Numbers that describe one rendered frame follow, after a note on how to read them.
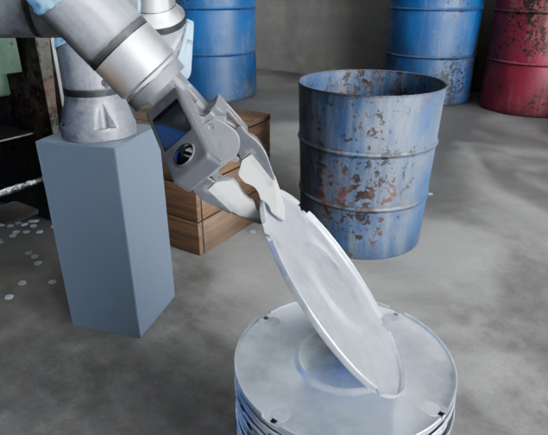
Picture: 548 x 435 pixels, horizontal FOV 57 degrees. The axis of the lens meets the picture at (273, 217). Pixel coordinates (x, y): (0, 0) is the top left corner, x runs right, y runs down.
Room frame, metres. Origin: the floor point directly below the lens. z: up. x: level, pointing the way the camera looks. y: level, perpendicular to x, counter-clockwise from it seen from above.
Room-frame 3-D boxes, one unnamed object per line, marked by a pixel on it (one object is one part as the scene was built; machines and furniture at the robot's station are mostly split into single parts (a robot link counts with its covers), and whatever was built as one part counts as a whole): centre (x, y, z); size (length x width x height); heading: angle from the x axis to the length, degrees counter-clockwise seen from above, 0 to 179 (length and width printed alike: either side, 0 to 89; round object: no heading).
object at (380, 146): (1.48, -0.28, 0.24); 0.42 x 0.42 x 0.48
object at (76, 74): (1.05, 0.36, 0.62); 0.13 x 0.12 x 0.14; 95
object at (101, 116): (1.05, 0.36, 0.50); 0.15 x 0.15 x 0.10
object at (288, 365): (0.54, -0.09, 0.28); 0.29 x 0.29 x 0.01
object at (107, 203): (1.05, 0.36, 0.23); 0.18 x 0.18 x 0.45; 74
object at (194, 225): (1.58, 0.28, 0.18); 0.40 x 0.38 x 0.35; 57
